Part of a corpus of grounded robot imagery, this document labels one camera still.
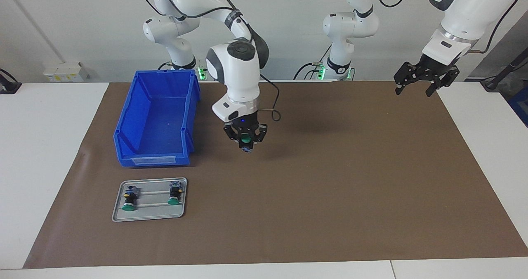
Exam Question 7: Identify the white wall socket box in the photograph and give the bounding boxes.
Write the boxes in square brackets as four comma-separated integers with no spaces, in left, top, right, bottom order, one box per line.
[43,61,89,83]

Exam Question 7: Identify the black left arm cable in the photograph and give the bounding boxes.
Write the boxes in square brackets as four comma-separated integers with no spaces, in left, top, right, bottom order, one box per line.
[373,0,524,54]

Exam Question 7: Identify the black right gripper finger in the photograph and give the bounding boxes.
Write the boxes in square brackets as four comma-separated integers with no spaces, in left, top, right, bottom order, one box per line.
[224,124,242,149]
[251,124,268,147]

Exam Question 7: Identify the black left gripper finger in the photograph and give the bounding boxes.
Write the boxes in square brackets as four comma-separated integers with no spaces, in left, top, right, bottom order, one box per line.
[393,61,421,95]
[426,66,460,97]

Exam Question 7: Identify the silver metal tray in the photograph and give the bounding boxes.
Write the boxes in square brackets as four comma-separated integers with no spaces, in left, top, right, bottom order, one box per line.
[111,177,188,222]

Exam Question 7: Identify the blue crate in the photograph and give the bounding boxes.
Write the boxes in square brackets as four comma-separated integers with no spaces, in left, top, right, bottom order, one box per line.
[508,85,528,127]

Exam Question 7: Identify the brown table mat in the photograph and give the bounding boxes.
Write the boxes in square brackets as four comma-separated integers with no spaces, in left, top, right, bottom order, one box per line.
[23,81,528,269]

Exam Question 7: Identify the black stand pole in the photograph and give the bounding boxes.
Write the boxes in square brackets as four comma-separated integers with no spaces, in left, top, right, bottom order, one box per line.
[481,48,528,92]

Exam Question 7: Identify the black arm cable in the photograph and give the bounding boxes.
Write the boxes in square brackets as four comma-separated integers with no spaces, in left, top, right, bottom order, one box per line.
[138,0,282,122]
[373,0,524,54]

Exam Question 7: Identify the blue plastic storage bin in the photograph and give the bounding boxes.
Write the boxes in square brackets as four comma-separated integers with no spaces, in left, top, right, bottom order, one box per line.
[113,70,201,167]

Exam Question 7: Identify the black clamp mount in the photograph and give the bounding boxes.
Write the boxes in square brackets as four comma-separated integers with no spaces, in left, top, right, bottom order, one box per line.
[0,69,22,95]

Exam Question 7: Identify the black base cable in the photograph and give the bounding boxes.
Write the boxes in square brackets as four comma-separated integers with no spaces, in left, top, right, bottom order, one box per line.
[294,44,333,80]

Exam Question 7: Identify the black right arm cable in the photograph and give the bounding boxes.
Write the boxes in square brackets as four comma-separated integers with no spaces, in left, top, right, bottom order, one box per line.
[138,0,282,122]

